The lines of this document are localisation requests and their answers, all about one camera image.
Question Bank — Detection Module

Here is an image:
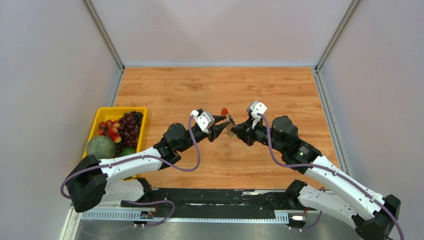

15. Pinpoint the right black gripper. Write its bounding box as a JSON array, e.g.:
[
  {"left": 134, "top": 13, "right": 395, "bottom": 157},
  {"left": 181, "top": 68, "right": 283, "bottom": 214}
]
[{"left": 230, "top": 115, "right": 285, "bottom": 154}]

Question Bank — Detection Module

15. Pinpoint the keyring tool with keys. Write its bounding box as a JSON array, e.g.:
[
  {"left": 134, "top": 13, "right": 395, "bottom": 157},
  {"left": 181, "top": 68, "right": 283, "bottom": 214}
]
[{"left": 221, "top": 107, "right": 236, "bottom": 138}]

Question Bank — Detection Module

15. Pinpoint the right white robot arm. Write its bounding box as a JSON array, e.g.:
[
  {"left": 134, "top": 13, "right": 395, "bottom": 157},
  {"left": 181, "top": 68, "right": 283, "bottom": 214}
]
[{"left": 231, "top": 114, "right": 405, "bottom": 240}]

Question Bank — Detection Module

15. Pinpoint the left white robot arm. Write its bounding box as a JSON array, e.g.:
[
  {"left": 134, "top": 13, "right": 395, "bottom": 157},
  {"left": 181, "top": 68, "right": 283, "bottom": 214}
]
[{"left": 60, "top": 111, "right": 230, "bottom": 213}]

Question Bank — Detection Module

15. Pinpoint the dark grape bunch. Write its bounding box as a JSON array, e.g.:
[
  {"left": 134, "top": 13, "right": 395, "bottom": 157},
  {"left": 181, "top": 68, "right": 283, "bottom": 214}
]
[{"left": 114, "top": 110, "right": 144, "bottom": 157}]

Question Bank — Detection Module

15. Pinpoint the green lime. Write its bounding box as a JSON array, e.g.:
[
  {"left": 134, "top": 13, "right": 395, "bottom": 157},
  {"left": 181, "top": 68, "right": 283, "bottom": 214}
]
[{"left": 119, "top": 147, "right": 136, "bottom": 157}]

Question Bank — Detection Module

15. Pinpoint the small red lychee cluster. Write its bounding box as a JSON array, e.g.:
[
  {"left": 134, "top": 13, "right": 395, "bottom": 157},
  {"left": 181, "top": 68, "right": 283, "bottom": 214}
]
[{"left": 96, "top": 119, "right": 122, "bottom": 144}]

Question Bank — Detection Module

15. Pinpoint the yellow plastic bin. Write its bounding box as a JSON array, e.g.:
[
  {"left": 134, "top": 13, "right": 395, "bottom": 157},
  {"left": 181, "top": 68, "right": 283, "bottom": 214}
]
[{"left": 75, "top": 106, "right": 149, "bottom": 181}]

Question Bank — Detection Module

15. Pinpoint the green melon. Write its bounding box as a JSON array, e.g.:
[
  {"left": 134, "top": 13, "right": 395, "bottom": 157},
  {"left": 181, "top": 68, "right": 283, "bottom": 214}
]
[{"left": 85, "top": 135, "right": 117, "bottom": 160}]

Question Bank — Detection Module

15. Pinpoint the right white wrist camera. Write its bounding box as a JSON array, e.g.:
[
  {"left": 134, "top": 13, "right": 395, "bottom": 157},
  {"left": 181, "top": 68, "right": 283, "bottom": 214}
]
[{"left": 246, "top": 100, "right": 268, "bottom": 129}]

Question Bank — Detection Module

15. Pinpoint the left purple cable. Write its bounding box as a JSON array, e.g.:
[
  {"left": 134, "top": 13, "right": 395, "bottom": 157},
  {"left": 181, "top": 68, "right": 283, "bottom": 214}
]
[{"left": 60, "top": 114, "right": 202, "bottom": 229}]

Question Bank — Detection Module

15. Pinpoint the purple cable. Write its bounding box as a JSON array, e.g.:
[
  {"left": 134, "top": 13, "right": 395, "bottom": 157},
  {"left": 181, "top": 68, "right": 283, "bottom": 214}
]
[
  {"left": 256, "top": 112, "right": 406, "bottom": 240},
  {"left": 60, "top": 114, "right": 202, "bottom": 229}
]

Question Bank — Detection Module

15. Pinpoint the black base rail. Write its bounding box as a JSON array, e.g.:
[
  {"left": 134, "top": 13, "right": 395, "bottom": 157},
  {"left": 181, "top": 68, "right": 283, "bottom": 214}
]
[{"left": 120, "top": 188, "right": 308, "bottom": 228}]

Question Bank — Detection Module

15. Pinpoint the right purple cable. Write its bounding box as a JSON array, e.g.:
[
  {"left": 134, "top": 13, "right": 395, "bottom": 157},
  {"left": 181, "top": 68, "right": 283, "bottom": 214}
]
[{"left": 256, "top": 112, "right": 406, "bottom": 240}]

